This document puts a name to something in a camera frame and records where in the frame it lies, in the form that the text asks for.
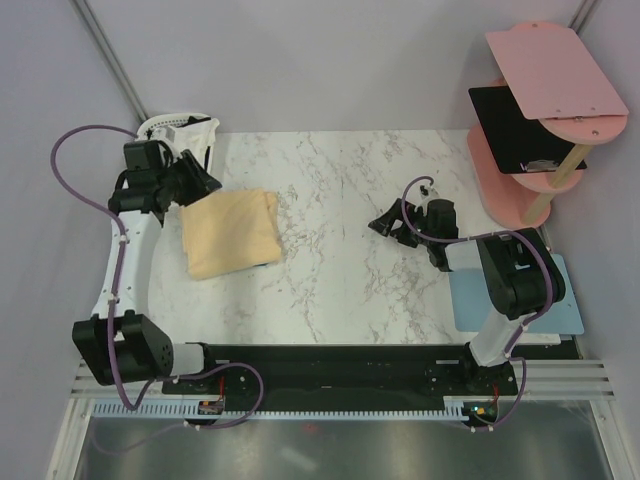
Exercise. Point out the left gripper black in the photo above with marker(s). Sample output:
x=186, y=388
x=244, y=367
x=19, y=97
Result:
x=201, y=183

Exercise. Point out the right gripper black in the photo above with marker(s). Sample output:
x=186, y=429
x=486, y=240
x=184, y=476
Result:
x=384, y=223

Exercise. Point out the yellow t shirt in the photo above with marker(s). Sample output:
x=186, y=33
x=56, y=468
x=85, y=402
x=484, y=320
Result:
x=230, y=231

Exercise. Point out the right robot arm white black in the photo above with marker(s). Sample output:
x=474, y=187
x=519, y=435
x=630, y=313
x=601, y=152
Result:
x=520, y=276

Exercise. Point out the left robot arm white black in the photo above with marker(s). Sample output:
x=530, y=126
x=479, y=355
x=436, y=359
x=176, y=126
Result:
x=119, y=342

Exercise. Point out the white t shirt in basket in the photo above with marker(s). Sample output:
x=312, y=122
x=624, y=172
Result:
x=198, y=135

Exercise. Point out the white perforated basket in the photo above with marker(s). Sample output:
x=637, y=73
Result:
x=159, y=120

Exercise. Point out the light blue clipboard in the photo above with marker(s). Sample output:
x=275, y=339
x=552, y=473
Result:
x=471, y=304

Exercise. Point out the black clipboard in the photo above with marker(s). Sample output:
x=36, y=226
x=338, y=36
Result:
x=518, y=145

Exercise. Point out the pink tiered shelf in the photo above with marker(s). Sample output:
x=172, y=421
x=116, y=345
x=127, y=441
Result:
x=555, y=80

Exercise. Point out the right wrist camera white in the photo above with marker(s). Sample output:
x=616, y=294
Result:
x=428, y=193

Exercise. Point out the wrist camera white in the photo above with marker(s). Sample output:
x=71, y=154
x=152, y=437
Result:
x=428, y=193
x=164, y=134

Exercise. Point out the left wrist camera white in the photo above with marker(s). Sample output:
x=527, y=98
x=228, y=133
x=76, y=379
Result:
x=164, y=134

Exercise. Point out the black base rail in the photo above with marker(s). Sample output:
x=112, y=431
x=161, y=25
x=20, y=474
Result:
x=347, y=377

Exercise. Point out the aluminium frame rail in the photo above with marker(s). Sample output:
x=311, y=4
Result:
x=546, y=380

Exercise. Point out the white slotted cable duct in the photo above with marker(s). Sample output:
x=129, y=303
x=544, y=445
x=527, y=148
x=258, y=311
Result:
x=197, y=410

